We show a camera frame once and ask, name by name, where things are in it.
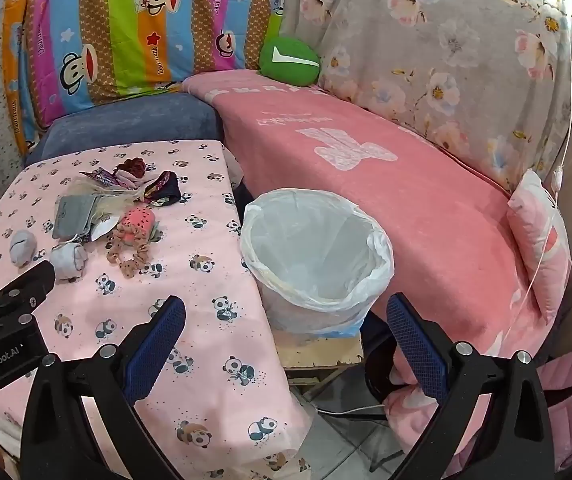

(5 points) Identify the colourful striped navy cloth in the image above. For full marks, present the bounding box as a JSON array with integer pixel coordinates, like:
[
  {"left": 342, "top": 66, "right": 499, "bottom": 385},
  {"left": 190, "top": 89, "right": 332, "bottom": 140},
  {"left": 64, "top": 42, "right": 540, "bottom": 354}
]
[{"left": 82, "top": 167, "right": 182, "bottom": 207}]

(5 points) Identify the pink quilted jacket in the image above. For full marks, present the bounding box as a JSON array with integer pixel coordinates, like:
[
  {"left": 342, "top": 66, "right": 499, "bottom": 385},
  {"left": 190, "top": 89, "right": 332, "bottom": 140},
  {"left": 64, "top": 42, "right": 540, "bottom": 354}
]
[{"left": 536, "top": 345, "right": 572, "bottom": 476}]

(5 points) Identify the wooden stool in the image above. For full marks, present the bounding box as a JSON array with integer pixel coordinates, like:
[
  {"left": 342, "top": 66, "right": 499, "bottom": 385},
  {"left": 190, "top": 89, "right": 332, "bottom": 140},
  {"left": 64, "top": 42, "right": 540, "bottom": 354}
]
[{"left": 278, "top": 332, "right": 365, "bottom": 396}]

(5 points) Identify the white paper packet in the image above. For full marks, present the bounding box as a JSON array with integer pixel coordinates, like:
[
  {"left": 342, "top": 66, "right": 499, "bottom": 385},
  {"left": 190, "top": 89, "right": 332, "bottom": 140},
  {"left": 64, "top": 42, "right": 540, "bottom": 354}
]
[{"left": 90, "top": 210, "right": 121, "bottom": 242}]

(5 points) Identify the pink blanket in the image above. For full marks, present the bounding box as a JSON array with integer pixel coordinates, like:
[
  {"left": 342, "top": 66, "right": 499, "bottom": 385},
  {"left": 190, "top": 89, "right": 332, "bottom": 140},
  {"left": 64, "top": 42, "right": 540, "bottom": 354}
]
[{"left": 182, "top": 71, "right": 552, "bottom": 361}]

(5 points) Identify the watermelon plush purse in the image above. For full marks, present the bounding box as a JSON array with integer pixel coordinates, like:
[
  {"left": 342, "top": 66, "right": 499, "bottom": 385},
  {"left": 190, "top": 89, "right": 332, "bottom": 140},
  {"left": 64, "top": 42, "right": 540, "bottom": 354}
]
[{"left": 118, "top": 205, "right": 161, "bottom": 242}]

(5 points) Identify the dark red scrunchie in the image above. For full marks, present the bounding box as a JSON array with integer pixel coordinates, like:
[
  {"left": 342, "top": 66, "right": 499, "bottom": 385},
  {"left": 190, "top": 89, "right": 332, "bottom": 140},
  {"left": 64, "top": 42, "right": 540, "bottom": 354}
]
[{"left": 118, "top": 157, "right": 149, "bottom": 179}]

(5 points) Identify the striped monkey-print pillow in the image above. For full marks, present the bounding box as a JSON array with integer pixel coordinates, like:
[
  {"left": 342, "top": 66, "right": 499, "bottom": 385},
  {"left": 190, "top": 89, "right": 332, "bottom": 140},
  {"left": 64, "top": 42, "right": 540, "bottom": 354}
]
[{"left": 3, "top": 0, "right": 291, "bottom": 151}]

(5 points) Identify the blue-grey sofa cushion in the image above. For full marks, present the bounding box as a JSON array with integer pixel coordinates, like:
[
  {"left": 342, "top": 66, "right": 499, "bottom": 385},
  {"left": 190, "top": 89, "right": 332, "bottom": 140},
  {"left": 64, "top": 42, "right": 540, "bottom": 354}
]
[{"left": 26, "top": 91, "right": 227, "bottom": 166}]

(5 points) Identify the grey floral quilt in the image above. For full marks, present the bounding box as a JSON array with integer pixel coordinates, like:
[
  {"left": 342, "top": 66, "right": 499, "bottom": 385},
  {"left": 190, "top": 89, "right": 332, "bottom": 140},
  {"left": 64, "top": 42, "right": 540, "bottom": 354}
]
[{"left": 278, "top": 0, "right": 572, "bottom": 196}]

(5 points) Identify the pink panda print cloth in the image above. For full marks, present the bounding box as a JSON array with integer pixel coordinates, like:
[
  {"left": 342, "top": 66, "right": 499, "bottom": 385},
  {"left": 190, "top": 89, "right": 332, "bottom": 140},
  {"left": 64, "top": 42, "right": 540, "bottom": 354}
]
[{"left": 0, "top": 139, "right": 317, "bottom": 480}]

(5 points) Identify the grey cloth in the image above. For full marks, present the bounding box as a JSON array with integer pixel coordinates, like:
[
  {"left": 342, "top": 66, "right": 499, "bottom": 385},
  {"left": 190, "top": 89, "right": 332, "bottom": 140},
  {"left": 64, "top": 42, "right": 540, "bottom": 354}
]
[{"left": 53, "top": 194, "right": 104, "bottom": 240}]

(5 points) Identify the white cable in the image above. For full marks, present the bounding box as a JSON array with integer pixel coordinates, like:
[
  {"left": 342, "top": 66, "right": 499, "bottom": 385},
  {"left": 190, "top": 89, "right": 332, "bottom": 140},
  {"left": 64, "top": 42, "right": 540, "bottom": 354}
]
[
  {"left": 320, "top": 402, "right": 387, "bottom": 417},
  {"left": 503, "top": 0, "right": 572, "bottom": 341}
]

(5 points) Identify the green round cushion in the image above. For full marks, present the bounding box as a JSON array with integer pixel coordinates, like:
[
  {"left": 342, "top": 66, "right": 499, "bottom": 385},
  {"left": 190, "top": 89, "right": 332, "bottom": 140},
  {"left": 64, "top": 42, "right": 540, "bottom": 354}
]
[{"left": 259, "top": 36, "right": 321, "bottom": 86}]

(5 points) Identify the pink printed cloth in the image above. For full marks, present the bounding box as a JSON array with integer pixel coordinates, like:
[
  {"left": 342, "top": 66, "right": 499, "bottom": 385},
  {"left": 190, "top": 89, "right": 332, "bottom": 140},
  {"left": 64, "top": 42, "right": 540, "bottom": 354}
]
[{"left": 383, "top": 360, "right": 467, "bottom": 461}]

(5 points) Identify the light blue sock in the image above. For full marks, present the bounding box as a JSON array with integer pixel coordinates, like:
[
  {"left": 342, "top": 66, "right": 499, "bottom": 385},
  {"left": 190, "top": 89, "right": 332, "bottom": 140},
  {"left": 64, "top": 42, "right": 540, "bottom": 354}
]
[{"left": 50, "top": 241, "right": 89, "bottom": 281}]

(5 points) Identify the balled grey white sock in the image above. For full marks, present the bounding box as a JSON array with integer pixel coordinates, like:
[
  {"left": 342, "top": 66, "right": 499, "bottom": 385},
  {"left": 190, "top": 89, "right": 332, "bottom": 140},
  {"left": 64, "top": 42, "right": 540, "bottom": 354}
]
[{"left": 10, "top": 230, "right": 35, "bottom": 267}]

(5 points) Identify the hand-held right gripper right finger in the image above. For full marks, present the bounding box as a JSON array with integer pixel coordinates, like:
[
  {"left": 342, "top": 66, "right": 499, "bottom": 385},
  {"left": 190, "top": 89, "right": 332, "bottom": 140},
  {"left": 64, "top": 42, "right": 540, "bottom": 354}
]
[{"left": 386, "top": 292, "right": 556, "bottom": 480}]

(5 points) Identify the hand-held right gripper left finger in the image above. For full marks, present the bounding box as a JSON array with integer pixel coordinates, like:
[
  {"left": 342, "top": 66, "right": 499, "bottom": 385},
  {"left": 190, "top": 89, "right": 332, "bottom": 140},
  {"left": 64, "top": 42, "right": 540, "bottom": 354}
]
[{"left": 20, "top": 295, "right": 187, "bottom": 480}]

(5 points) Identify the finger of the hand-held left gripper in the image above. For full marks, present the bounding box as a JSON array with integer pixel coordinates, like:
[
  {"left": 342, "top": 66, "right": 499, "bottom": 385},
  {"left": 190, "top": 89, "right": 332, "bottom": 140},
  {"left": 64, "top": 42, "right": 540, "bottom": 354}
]
[{"left": 0, "top": 259, "right": 57, "bottom": 341}]

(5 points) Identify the bin with white bag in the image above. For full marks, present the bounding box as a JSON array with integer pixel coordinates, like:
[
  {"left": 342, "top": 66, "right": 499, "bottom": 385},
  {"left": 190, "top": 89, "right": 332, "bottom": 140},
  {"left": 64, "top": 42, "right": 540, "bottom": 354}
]
[{"left": 240, "top": 187, "right": 395, "bottom": 337}]

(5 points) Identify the pink pillow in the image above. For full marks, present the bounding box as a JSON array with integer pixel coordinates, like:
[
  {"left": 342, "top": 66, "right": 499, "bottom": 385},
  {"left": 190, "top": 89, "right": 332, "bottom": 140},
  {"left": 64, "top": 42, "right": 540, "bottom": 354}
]
[{"left": 507, "top": 169, "right": 572, "bottom": 323}]

